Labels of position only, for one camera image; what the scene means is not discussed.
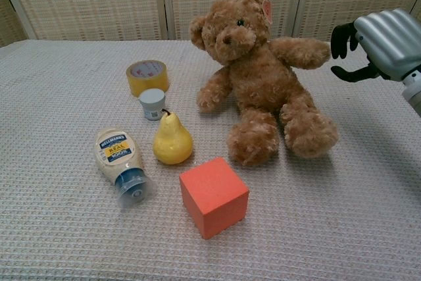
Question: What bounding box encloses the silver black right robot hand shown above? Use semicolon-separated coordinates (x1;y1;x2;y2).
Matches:
330;8;421;84

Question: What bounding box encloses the brown plush teddy bear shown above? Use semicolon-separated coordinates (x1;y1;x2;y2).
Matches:
189;0;339;166

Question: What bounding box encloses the orange foam cube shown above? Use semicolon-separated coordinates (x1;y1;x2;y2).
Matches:
179;157;250;240

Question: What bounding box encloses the yellow pear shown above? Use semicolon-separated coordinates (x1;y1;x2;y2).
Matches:
152;109;193;165

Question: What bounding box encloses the yellow packing tape roll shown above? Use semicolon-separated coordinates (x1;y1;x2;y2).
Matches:
126;59;170;98

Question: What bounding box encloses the small white grey jar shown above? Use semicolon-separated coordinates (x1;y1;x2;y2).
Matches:
138;89;166;121

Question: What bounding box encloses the woven folding screen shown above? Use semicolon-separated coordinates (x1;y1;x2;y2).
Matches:
0;0;421;48

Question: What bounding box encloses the Hellmann's mayonnaise squeeze bottle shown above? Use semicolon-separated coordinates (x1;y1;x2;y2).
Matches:
95;126;157;211

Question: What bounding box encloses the beige woven tablecloth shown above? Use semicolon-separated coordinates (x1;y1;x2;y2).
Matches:
0;39;421;281

